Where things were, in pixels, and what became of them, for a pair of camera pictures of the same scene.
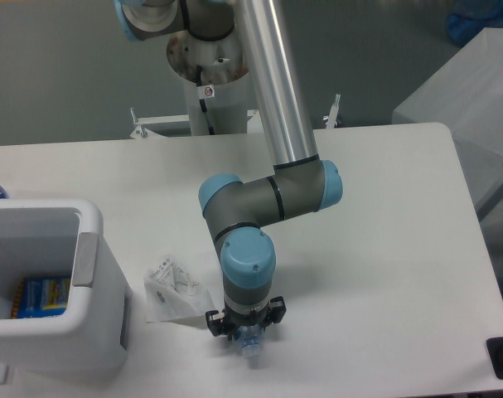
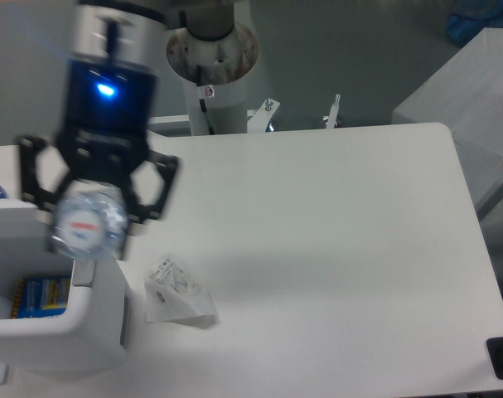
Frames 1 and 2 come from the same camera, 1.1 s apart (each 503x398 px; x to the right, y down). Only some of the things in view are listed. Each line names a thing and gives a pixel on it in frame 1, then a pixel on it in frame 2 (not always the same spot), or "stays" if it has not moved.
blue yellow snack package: (45, 297) stays
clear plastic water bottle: (249, 339) -> (92, 219)
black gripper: (234, 320) -> (111, 110)
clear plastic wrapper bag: (171, 293) stays
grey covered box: (473, 94) stays
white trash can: (50, 238) stays
